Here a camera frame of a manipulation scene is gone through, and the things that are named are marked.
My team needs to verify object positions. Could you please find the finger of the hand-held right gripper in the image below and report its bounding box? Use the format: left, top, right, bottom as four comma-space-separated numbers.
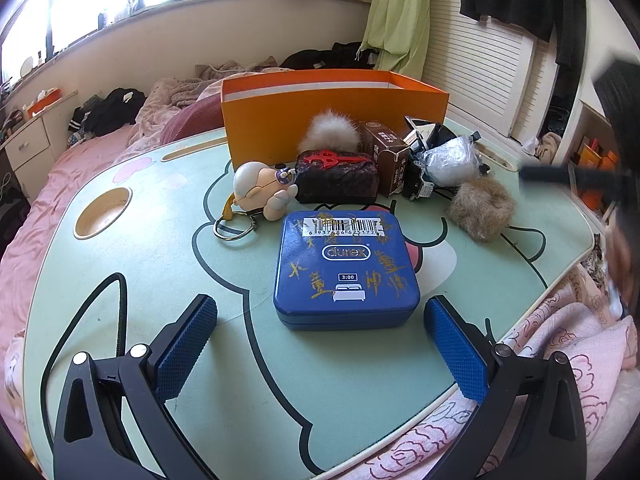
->
518, 164, 626, 196

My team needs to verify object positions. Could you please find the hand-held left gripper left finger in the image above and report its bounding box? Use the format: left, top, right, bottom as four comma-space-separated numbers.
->
52, 294, 219, 480

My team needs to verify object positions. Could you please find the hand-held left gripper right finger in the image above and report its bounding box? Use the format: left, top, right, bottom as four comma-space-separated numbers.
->
423, 295, 587, 480

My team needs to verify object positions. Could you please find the blue metal tin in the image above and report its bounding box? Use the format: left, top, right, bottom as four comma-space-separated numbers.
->
272, 210, 421, 332

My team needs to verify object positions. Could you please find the orange cardboard box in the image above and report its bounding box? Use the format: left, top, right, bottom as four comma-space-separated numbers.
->
221, 71, 451, 173

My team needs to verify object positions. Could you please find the green cartoon desktop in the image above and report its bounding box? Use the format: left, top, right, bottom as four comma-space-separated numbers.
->
22, 115, 608, 480

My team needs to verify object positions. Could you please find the beige cloth heap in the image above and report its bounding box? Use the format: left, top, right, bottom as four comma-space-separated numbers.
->
525, 132, 563, 163

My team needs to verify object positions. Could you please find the white shelf unit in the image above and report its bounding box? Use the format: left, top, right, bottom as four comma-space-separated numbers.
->
555, 95, 626, 226

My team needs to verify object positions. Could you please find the brown fur scrunchie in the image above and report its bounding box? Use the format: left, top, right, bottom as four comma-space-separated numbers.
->
446, 178, 517, 243

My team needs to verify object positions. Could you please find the black bundle in plastic bag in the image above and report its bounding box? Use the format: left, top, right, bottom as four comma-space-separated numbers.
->
402, 116, 493, 202

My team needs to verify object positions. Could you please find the white louvered door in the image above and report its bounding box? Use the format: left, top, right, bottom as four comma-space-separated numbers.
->
422, 10, 536, 141

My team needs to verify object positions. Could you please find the brown carton box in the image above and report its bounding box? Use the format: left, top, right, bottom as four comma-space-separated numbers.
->
359, 120, 412, 197

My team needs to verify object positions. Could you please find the pink bedsheet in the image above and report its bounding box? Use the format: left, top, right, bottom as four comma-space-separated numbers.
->
0, 125, 146, 461

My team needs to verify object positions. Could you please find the black packet with red ornament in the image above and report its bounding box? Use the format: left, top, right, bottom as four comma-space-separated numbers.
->
294, 150, 382, 204

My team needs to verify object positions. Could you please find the green curtain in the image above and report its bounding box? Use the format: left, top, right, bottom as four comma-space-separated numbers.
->
360, 0, 432, 81

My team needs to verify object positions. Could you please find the white fluffy pom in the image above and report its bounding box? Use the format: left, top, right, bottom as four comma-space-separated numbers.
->
299, 108, 361, 153

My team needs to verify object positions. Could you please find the maroon pillow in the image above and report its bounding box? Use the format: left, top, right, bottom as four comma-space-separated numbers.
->
160, 92, 226, 143

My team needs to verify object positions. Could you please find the black striped clothes heap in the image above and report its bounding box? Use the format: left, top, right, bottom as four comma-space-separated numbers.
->
67, 87, 147, 148

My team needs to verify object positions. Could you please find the white nightstand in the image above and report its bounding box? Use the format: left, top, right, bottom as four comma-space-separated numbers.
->
0, 90, 81, 186

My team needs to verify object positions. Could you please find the pink clothes pile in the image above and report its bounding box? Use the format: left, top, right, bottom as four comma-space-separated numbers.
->
135, 60, 281, 146

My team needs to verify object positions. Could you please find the small orange box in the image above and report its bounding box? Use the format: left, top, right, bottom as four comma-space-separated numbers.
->
27, 89, 63, 118

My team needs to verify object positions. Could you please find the black cable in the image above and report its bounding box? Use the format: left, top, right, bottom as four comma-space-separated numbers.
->
112, 272, 127, 358

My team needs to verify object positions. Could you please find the white figurine keychain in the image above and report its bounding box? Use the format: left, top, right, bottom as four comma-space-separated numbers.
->
213, 161, 299, 242

